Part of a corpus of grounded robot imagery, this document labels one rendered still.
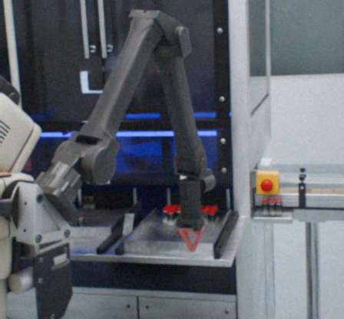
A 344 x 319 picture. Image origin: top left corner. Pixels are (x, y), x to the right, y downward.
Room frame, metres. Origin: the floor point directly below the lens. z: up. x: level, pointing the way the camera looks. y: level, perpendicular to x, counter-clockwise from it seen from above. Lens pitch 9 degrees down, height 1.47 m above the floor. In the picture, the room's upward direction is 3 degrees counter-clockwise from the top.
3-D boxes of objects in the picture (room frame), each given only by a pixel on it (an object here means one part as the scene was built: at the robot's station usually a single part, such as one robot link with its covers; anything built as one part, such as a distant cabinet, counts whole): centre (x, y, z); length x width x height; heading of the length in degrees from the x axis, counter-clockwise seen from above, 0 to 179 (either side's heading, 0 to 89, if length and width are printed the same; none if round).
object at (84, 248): (1.88, 0.14, 0.87); 0.70 x 0.48 x 0.02; 76
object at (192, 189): (1.61, -0.04, 1.07); 0.07 x 0.06 x 0.07; 148
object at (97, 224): (1.98, 0.29, 0.90); 0.34 x 0.26 x 0.04; 166
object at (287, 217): (2.00, -0.33, 0.87); 0.14 x 0.13 x 0.02; 166
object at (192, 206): (1.61, -0.04, 1.01); 0.10 x 0.07 x 0.07; 166
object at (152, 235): (1.80, -0.01, 0.90); 0.34 x 0.26 x 0.04; 166
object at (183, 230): (1.62, -0.04, 0.94); 0.07 x 0.07 x 0.09; 76
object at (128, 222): (1.78, 0.17, 0.91); 0.14 x 0.03 x 0.06; 167
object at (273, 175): (1.96, -0.31, 0.99); 0.08 x 0.07 x 0.07; 166
